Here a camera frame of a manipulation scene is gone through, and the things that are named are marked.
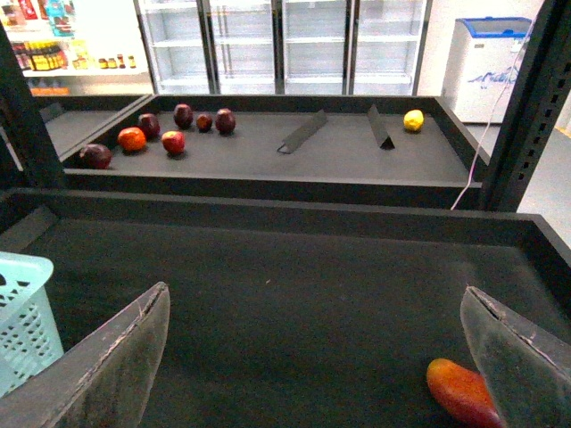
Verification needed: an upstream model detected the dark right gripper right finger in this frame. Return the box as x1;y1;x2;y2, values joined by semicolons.
460;286;570;427

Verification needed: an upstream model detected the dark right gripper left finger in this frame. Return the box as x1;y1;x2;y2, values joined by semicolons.
1;282;170;427

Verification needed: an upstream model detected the light blue plastic basket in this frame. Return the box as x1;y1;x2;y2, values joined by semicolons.
1;251;63;396

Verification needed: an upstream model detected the dark red apple front left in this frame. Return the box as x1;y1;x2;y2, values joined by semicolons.
79;144;112;169

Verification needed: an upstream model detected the small dark red apple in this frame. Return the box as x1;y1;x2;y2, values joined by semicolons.
195;113;213;133

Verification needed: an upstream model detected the dark red apple back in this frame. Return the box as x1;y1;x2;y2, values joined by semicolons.
173;103;194;129

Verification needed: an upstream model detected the dark red apple right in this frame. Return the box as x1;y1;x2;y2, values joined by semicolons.
215;108;236;135

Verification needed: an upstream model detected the red orange mango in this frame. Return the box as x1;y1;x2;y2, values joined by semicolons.
426;358;503;427

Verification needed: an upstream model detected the orange red fruit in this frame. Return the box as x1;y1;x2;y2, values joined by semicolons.
117;127;146;152

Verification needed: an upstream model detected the black upper display tray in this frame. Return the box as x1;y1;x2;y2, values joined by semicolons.
62;95;490;210

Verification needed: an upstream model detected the yellow lemon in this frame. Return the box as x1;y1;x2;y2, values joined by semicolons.
403;109;425;133

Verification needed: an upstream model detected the black shelf divider right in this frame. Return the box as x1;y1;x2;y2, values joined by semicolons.
368;104;395;151

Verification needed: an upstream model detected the black shelf divider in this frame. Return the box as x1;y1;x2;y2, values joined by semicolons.
277;110;327;154
368;104;395;151

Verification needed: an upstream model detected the black shelf divider left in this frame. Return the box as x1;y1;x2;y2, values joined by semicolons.
277;110;327;154

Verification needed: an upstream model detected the white chest freezer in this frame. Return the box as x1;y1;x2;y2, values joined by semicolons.
442;17;532;124

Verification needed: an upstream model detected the grocery shelf with bottles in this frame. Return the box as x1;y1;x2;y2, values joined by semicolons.
1;1;153;96

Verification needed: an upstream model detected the glass door refrigerator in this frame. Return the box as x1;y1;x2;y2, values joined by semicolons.
135;0;432;95

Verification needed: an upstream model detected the black shelf upright post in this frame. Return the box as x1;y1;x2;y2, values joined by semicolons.
479;0;570;212

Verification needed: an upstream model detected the black left upright post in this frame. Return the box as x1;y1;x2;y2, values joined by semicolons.
1;30;66;188

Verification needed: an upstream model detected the white cable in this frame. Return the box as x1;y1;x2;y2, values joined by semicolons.
450;20;535;211

